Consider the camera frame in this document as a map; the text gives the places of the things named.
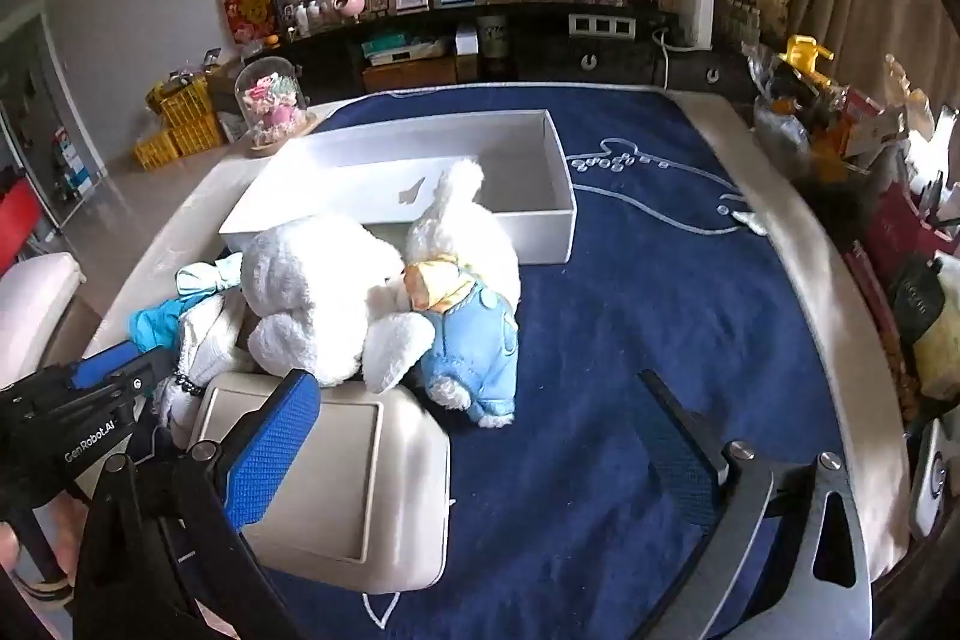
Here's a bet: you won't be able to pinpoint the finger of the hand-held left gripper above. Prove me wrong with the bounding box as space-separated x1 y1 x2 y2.
71 340 181 390
71 376 164 420

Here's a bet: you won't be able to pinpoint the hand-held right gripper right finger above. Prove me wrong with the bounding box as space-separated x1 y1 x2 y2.
639 370 875 640

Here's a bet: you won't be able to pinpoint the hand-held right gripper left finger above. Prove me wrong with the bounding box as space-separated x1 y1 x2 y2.
71 368 322 640

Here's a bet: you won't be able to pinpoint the teal cloth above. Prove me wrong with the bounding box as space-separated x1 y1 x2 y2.
129 297 200 356

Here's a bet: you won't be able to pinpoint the pale mint cloth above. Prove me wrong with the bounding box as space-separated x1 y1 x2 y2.
176 256 245 300

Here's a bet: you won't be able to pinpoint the large white plush toy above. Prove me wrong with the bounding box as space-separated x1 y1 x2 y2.
241 212 436 395

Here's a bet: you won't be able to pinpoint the rabbit plush blue overalls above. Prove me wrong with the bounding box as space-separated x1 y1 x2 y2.
403 158 522 429

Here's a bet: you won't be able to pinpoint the white storage box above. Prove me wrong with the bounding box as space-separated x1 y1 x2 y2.
219 109 578 266

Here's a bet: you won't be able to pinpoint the white cushion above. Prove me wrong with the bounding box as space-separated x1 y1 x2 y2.
0 250 87 386

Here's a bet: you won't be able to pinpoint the beige square case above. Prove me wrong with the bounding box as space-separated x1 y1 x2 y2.
187 370 455 594

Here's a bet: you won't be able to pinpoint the navy blue printed blanket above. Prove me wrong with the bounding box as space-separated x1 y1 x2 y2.
217 85 848 640

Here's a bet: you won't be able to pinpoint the red stool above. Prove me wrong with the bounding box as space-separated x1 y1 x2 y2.
0 171 46 270

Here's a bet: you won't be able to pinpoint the metal shelf unit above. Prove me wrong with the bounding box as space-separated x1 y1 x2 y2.
0 2 98 221

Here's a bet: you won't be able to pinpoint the dark red box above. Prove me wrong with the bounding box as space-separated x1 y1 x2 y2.
847 182 960 281

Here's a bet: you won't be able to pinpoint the glass dome with flowers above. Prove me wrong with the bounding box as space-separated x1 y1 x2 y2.
234 56 320 155

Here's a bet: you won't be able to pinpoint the clear plastic toy bag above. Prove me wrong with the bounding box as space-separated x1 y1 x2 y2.
750 47 833 161

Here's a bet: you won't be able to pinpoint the red yellow flower box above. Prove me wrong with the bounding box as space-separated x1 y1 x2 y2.
223 0 277 47

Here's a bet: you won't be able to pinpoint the wooden box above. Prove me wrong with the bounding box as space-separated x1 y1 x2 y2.
362 56 458 92

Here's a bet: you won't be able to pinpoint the blue box with bottles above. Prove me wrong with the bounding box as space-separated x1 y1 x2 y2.
274 0 325 37

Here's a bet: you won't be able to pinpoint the yellow toy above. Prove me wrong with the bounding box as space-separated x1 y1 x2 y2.
778 34 835 86

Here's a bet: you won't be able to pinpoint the black television cabinet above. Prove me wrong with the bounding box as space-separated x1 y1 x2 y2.
277 0 758 101

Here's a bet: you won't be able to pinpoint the stack of books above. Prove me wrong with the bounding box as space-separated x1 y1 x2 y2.
361 32 451 65

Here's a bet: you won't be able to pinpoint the tall white appliance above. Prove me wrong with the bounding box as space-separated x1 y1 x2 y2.
679 0 715 50

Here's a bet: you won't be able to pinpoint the row of small bottles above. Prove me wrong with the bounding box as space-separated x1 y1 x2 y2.
724 0 762 41

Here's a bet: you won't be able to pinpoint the dark jar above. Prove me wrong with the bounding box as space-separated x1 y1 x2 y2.
476 14 511 60

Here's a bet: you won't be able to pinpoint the white cable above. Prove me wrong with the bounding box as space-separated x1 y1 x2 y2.
652 29 676 86

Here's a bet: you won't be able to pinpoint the white triple frame panel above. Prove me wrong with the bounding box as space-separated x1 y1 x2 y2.
568 12 638 37

